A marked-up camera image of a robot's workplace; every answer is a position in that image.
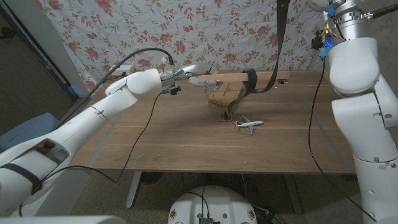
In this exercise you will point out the white power strip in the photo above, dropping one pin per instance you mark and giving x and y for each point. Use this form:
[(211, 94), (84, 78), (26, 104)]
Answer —
[(126, 69)]

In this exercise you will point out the brown cardboard package box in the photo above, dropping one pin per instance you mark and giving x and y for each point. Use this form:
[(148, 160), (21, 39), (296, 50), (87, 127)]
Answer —
[(224, 95)]

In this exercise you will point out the floral backdrop cloth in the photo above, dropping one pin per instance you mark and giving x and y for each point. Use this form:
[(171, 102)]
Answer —
[(186, 31)]

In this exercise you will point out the dark brown leather belt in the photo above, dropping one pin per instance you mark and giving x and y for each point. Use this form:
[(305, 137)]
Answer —
[(281, 31)]

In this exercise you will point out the white door frame post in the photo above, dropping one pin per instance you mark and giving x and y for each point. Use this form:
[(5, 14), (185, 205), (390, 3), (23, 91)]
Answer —
[(46, 37)]

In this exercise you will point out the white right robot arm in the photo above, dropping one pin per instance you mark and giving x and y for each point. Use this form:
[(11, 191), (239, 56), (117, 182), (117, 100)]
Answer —
[(363, 118)]

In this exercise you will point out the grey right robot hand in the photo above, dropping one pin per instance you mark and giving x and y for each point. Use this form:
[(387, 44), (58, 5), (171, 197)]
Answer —
[(349, 18)]

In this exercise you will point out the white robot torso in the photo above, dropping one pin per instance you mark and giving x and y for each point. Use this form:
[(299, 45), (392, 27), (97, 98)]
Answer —
[(214, 202)]

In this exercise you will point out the white toy airplane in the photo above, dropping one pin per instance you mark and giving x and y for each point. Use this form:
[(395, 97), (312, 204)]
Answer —
[(248, 124)]

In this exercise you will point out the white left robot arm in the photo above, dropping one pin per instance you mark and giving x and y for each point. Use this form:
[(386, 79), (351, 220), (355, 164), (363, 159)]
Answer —
[(87, 121)]

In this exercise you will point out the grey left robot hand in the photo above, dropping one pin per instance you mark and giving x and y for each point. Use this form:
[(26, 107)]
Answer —
[(192, 70)]

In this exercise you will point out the wooden hanger with metal clips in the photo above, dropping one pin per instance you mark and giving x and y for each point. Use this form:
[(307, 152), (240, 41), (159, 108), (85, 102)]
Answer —
[(230, 76)]

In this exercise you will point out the white table leg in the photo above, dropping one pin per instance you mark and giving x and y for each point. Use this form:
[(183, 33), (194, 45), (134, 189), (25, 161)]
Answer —
[(133, 189)]

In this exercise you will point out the grey table leg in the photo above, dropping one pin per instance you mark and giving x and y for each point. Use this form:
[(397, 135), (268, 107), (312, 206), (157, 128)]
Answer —
[(293, 196)]

